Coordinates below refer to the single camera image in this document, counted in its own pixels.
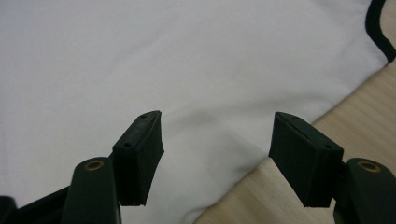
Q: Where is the white shirt with black trim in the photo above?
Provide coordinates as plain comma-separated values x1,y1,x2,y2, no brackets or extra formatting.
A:
0,0,396,224

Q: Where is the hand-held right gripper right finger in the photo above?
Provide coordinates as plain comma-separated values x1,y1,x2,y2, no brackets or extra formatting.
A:
268,111,345,208

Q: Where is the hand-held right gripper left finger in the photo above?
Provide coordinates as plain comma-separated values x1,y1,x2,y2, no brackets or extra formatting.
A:
111,110,165,207

